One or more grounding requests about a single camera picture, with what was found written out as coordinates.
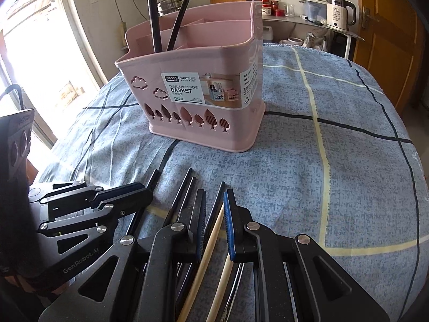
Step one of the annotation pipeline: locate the person's left hand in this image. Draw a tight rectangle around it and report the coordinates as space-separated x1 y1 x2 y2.
0 270 42 297

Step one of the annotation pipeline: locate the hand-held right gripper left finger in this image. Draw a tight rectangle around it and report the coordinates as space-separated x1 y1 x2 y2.
38 189 207 322

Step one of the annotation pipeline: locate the steel cooking pot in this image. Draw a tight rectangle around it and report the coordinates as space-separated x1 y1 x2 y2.
157 0 184 17

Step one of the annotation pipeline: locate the light wooden chopstick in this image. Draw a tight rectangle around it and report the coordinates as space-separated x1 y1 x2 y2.
205 255 235 322
179 206 225 322

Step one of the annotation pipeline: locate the brown wooden door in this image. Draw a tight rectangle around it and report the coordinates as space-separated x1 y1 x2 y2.
353 0 427 115

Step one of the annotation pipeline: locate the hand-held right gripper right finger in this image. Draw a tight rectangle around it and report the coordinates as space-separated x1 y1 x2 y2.
223 188 391 322

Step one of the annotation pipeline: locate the metal door handle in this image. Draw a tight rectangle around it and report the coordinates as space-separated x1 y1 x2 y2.
362 8 380 30

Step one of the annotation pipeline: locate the black cable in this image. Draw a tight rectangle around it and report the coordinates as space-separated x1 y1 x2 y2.
0 85 27 112

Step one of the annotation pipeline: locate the slim black chopstick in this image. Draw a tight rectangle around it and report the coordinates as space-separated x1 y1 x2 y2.
167 0 202 52
172 176 198 225
145 0 162 54
223 262 243 322
203 181 226 233
162 168 194 227

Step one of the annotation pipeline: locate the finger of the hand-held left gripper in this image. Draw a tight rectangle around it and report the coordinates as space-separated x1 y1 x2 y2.
38 188 154 233
28 181 145 206

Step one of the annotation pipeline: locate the steel counter shelf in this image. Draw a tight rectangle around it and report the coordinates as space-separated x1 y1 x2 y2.
261 15 365 61

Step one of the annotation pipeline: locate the white arched window frame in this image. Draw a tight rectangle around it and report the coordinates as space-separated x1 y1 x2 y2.
54 0 109 83

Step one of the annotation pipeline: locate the blue checked blanket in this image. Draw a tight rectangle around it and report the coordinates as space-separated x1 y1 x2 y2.
34 42 421 322

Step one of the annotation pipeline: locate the white electric kettle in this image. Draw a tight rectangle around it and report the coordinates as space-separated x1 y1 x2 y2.
326 0 357 31

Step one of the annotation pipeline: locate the pink plastic utensil basket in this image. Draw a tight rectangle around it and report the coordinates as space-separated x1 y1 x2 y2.
115 1 267 150

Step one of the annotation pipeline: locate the clear water filter pitcher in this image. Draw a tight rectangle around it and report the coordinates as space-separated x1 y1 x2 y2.
299 0 328 23

